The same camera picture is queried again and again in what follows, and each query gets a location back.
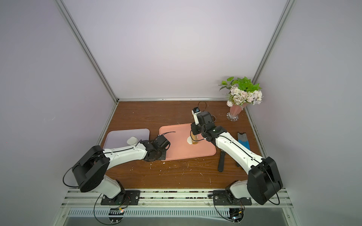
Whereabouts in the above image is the wooden rolling pin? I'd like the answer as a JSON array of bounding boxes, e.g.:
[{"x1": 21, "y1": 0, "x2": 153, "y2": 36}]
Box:
[{"x1": 189, "y1": 131, "x2": 198, "y2": 145}]

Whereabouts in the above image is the small dough piece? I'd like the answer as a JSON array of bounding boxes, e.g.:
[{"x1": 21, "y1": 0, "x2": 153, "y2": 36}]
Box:
[{"x1": 187, "y1": 136, "x2": 193, "y2": 145}]

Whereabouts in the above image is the pink silicone mat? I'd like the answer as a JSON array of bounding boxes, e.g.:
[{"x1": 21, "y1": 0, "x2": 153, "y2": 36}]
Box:
[{"x1": 159, "y1": 123, "x2": 216, "y2": 161}]

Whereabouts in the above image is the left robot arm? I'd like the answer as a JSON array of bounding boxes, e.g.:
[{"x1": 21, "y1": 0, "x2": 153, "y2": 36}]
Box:
[{"x1": 71, "y1": 135, "x2": 171, "y2": 204}]

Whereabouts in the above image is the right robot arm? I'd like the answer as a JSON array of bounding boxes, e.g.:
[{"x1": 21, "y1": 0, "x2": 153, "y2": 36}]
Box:
[{"x1": 191, "y1": 107, "x2": 283, "y2": 205}]

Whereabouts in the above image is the large dough ball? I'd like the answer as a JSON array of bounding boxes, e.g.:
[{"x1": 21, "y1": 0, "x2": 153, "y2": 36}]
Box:
[{"x1": 127, "y1": 137, "x2": 139, "y2": 146}]

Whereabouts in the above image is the pink glass vase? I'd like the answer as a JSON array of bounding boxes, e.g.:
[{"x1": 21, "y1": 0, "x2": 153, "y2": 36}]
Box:
[{"x1": 227, "y1": 103, "x2": 248, "y2": 121}]

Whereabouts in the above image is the blue work glove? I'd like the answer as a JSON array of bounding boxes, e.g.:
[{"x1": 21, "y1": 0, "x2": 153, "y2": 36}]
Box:
[{"x1": 237, "y1": 132, "x2": 250, "y2": 150}]

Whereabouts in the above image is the purple silicone mat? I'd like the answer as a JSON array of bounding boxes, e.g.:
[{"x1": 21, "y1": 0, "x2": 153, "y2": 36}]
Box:
[{"x1": 103, "y1": 129, "x2": 150, "y2": 149}]

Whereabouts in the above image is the artificial flower bouquet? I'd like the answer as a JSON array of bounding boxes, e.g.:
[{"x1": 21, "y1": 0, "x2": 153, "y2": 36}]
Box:
[{"x1": 218, "y1": 77, "x2": 263, "y2": 107}]

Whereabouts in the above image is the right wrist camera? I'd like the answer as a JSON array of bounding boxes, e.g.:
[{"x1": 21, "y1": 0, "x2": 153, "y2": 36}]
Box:
[{"x1": 192, "y1": 107, "x2": 200, "y2": 125}]

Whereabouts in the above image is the black handled metal scraper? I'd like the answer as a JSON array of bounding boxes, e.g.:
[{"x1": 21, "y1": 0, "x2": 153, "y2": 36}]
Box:
[{"x1": 218, "y1": 150, "x2": 225, "y2": 172}]

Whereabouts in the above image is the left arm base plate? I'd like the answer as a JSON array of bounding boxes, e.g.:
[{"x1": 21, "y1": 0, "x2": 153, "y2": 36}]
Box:
[{"x1": 100, "y1": 190, "x2": 140, "y2": 206}]

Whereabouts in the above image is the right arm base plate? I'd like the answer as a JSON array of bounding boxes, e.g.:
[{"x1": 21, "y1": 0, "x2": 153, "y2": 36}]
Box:
[{"x1": 208, "y1": 190, "x2": 252, "y2": 206}]

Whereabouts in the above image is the aluminium frame rail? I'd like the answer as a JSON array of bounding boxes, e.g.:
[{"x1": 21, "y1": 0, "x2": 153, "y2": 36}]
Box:
[{"x1": 61, "y1": 188, "x2": 293, "y2": 208}]

